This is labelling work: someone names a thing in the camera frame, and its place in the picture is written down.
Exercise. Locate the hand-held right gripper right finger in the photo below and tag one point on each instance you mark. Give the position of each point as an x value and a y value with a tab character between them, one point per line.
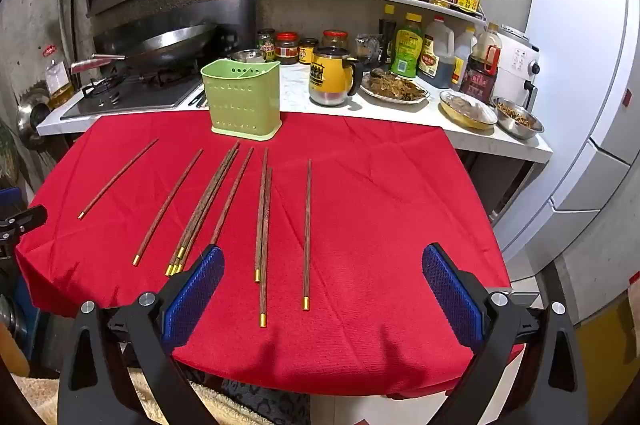
452	300

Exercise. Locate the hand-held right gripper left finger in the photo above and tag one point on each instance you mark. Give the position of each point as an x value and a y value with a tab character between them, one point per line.
192	300

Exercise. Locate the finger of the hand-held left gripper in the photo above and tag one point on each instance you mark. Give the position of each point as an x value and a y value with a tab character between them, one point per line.
27	219

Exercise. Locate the green plastic utensil holder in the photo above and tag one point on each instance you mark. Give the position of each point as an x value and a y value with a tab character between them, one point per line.
240	105

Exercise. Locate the green plant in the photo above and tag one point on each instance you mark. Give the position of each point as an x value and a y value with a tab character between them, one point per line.
5	150

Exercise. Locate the blue plastic bin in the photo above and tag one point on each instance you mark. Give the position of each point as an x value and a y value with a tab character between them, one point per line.
27	310

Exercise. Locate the red tablecloth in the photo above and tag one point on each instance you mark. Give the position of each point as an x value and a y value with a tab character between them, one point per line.
375	230

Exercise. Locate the dark patterned mat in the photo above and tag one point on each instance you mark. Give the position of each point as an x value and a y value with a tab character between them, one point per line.
265	405

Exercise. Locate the oil bottle with red cap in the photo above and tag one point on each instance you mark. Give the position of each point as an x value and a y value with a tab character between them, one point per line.
57	85

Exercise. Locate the black gas cooktop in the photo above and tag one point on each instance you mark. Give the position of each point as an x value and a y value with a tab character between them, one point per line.
145	97

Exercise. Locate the beige fluffy towel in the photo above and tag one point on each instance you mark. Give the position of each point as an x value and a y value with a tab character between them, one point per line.
30	400

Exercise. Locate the yellow-rim dish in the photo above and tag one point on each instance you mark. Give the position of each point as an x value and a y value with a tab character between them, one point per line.
467	107

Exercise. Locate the steel bowl with food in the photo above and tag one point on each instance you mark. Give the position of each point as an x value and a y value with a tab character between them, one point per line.
517	117

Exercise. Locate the steel wok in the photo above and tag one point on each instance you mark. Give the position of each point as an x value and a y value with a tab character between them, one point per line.
165	47

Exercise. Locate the plate of cooked food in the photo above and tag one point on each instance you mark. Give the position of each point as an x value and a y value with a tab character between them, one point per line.
392	85

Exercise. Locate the white kitchen appliance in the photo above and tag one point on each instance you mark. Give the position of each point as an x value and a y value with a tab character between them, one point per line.
517	60

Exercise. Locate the pale plastic jug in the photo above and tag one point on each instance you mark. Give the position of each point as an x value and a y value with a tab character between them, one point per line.
462	50

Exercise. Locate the small steel bowl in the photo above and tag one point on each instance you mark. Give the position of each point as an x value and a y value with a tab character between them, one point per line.
247	55

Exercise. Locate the green plastic bottle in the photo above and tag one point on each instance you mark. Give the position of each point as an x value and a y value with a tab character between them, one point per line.
406	50

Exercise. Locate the yellow and steel mug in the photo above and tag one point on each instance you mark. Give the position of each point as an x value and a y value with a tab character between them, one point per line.
327	75

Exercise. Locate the white refrigerator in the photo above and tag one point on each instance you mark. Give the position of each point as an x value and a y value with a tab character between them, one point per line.
590	80

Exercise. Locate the green-lid sauce jar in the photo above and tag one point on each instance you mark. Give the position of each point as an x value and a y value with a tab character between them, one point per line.
266	45

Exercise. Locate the clear plastic bag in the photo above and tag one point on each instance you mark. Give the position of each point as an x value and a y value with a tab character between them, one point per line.
367	45

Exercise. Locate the red-label sauce jar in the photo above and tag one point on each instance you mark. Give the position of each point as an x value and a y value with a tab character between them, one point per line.
286	47

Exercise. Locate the small yellow-label sauce jar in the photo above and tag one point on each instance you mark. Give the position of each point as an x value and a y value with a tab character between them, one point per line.
308	50

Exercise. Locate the dark soy sauce bottle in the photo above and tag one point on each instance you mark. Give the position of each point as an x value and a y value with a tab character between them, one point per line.
387	30

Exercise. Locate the large red-lid sauce jar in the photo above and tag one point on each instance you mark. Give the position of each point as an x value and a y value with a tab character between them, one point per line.
335	39

